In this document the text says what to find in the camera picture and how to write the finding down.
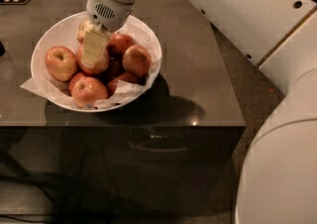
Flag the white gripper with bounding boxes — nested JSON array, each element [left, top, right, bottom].
[[81, 0, 135, 68]]

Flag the large red apple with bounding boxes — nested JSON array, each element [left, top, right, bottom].
[[76, 45, 110, 75]]

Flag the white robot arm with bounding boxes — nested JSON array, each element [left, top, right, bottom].
[[86, 0, 317, 224]]

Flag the top yellowish apple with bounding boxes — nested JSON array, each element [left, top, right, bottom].
[[76, 19, 95, 44]]

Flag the upper right red apple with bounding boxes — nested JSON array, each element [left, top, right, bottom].
[[107, 33, 135, 57]]

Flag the white bowl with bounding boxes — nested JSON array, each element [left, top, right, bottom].
[[30, 10, 163, 114]]

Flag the small centre red apple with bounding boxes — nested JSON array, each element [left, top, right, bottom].
[[105, 58, 125, 81]]

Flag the hidden lower left apple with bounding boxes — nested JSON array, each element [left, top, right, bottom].
[[68, 71, 87, 95]]

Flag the left red-yellow apple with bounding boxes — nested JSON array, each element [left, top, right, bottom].
[[45, 46, 78, 82]]

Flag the lower right red apple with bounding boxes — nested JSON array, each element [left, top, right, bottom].
[[107, 71, 138, 95]]

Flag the front red apple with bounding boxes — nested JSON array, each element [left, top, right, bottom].
[[71, 77, 108, 108]]

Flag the white paper liner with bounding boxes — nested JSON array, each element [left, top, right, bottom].
[[19, 19, 162, 110]]

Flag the dark object at left edge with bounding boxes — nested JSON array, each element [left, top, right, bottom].
[[0, 41, 6, 57]]

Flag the black cable on floor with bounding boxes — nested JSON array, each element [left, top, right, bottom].
[[0, 213, 51, 224]]

